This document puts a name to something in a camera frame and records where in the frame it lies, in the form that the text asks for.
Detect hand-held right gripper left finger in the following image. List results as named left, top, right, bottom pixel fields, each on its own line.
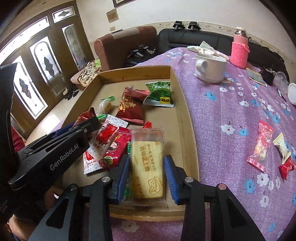
left=28, top=154, right=131, bottom=241

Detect white mug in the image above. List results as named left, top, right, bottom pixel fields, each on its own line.
left=194, top=53, right=228, bottom=83

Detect pink snack packet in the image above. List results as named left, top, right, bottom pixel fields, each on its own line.
left=246, top=120, right=274, bottom=172

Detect wooden door stained glass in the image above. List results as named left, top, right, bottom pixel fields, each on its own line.
left=0, top=0, right=94, bottom=139

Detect green snack packet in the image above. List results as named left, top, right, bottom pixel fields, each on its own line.
left=142, top=81, right=174, bottom=108

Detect red cloth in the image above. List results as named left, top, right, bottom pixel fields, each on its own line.
left=11, top=126, right=25, bottom=152

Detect wall plaque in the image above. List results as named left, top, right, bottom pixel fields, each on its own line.
left=106, top=9, right=119, bottom=23

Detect brown armchair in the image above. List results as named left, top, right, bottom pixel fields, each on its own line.
left=94, top=26, right=159, bottom=72

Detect group of black devices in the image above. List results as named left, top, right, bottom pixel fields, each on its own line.
left=127, top=46, right=156, bottom=59

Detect pale cream snack packet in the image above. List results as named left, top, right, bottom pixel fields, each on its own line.
left=273, top=133, right=292, bottom=164

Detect black sofa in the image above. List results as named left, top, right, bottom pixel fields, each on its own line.
left=126, top=28, right=286, bottom=77

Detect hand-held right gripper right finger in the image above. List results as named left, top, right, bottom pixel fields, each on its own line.
left=164, top=155, right=266, bottom=241

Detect dark picture frame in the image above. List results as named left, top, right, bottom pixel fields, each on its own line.
left=112, top=0, right=134, bottom=7

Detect yellow candy green wrapper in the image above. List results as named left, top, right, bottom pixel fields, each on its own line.
left=96, top=96, right=115, bottom=119

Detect red packet round gold label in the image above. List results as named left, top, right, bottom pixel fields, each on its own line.
left=98, top=127, right=132, bottom=169

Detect white red snack packet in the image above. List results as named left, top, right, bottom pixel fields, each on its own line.
left=89, top=115, right=129, bottom=160
left=83, top=150, right=104, bottom=175

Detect patterned cloth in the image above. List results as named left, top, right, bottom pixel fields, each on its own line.
left=77, top=59, right=102, bottom=87

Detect pink bottle knitted sleeve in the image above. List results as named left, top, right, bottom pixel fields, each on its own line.
left=231, top=27, right=250, bottom=69

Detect large dark red snack packet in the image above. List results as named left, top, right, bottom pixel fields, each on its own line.
left=115, top=87, right=149, bottom=126

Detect shallow cardboard box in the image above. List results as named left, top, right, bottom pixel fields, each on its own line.
left=61, top=65, right=200, bottom=222

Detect green wrapped candy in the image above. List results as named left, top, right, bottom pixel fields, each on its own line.
left=124, top=179, right=131, bottom=201

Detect dark red foil snack packet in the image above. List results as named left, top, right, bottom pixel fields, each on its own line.
left=74, top=107, right=96, bottom=126

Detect black small cup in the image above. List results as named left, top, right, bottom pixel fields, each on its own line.
left=260, top=67, right=277, bottom=86

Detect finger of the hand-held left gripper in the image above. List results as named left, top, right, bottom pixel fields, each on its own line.
left=22, top=116, right=100, bottom=156
left=49, top=123, right=78, bottom=139

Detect white cloth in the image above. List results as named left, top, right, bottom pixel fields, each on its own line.
left=187, top=41, right=230, bottom=61

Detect purple floral tablecloth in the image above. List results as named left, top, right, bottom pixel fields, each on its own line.
left=58, top=46, right=296, bottom=241

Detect black pen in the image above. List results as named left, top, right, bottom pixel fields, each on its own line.
left=276, top=88, right=287, bottom=102

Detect yellow biscuit packet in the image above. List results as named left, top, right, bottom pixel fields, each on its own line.
left=128, top=128, right=169, bottom=208

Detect clear plastic cup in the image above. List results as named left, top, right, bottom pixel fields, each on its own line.
left=274, top=71, right=289, bottom=90

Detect olive folded cloth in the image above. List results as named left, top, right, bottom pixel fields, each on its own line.
left=245, top=67, right=266, bottom=87

